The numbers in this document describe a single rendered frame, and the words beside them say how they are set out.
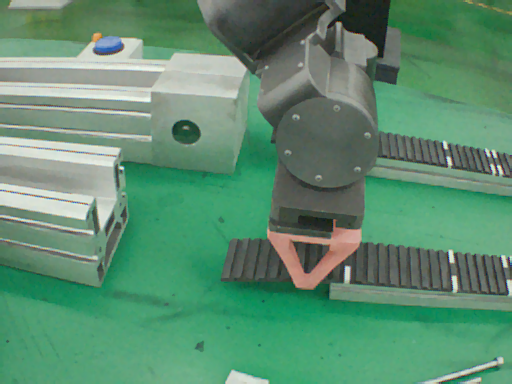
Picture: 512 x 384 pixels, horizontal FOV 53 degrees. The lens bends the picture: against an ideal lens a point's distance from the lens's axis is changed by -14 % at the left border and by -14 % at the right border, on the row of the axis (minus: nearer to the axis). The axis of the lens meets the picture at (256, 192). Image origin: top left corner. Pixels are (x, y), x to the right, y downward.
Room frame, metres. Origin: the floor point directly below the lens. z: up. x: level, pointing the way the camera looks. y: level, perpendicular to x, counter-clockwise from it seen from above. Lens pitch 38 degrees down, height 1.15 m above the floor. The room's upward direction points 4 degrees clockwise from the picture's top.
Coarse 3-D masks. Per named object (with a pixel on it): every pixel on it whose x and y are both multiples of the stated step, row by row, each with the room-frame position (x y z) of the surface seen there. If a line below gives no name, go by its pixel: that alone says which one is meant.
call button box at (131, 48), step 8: (128, 40) 0.73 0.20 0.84; (136, 40) 0.73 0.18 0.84; (88, 48) 0.71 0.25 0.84; (120, 48) 0.70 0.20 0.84; (128, 48) 0.70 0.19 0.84; (136, 48) 0.71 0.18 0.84; (80, 56) 0.68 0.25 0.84; (88, 56) 0.68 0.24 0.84; (96, 56) 0.68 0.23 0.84; (104, 56) 0.68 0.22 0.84; (112, 56) 0.68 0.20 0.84; (120, 56) 0.68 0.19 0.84; (128, 56) 0.68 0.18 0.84; (136, 56) 0.71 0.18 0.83
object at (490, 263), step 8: (488, 256) 0.36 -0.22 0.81; (496, 256) 0.36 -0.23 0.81; (488, 264) 0.35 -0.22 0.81; (496, 264) 0.35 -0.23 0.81; (488, 272) 0.34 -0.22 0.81; (496, 272) 0.34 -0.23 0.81; (488, 280) 0.33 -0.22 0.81; (496, 280) 0.33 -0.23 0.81; (488, 288) 0.32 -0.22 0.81; (496, 288) 0.32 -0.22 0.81; (504, 288) 0.32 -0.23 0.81
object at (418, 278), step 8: (408, 248) 0.37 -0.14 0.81; (408, 256) 0.36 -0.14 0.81; (416, 256) 0.36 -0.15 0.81; (424, 256) 0.36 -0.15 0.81; (408, 264) 0.35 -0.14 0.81; (416, 264) 0.35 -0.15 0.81; (424, 264) 0.35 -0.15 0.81; (408, 272) 0.34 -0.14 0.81; (416, 272) 0.34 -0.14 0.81; (424, 272) 0.34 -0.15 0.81; (408, 280) 0.33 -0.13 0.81; (416, 280) 0.33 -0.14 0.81; (424, 280) 0.33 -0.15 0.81; (416, 288) 0.32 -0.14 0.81; (424, 288) 0.32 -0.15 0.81
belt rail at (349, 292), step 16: (336, 288) 0.34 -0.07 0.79; (352, 288) 0.34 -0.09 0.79; (368, 288) 0.33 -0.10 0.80; (384, 288) 0.33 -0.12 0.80; (400, 288) 0.33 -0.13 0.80; (416, 304) 0.33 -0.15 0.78; (432, 304) 0.33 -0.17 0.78; (448, 304) 0.33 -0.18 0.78; (464, 304) 0.32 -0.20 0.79; (480, 304) 0.32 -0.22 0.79; (496, 304) 0.32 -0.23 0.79
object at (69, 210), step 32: (0, 160) 0.41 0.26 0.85; (32, 160) 0.41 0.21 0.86; (64, 160) 0.40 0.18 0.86; (96, 160) 0.40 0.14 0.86; (0, 192) 0.35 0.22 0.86; (32, 192) 0.35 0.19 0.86; (64, 192) 0.39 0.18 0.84; (96, 192) 0.40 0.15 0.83; (0, 224) 0.33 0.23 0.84; (32, 224) 0.34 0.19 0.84; (64, 224) 0.33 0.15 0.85; (96, 224) 0.35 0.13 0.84; (0, 256) 0.33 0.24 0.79; (32, 256) 0.33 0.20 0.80; (64, 256) 0.33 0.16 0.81; (96, 256) 0.34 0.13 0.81
